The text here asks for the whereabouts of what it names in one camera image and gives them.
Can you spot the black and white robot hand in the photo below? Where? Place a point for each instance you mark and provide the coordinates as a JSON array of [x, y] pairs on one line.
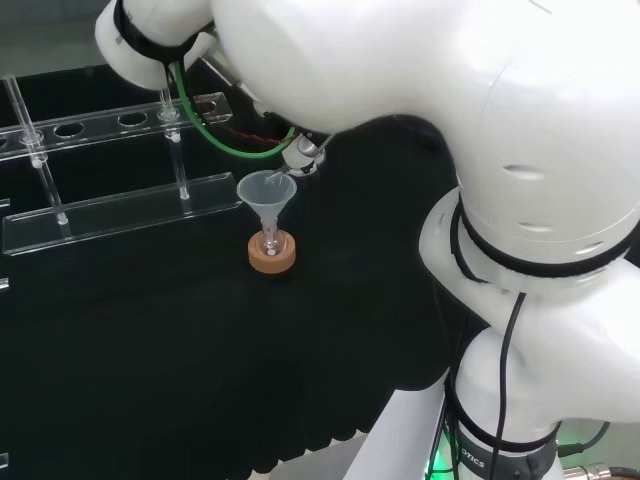
[[302, 155]]

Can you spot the clear plastic funnel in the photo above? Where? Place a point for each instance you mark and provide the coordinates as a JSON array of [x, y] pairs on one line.
[[267, 195]]

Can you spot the round-bottom glass flask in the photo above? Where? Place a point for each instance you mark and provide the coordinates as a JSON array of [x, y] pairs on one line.
[[280, 245]]

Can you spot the clear acrylic funnel stand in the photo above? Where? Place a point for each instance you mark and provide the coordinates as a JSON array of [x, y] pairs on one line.
[[125, 212]]

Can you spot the black cloth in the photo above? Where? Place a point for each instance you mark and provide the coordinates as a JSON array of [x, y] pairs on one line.
[[150, 350]]

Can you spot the grey metal base plate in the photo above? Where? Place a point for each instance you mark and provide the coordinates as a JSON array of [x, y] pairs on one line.
[[390, 440]]

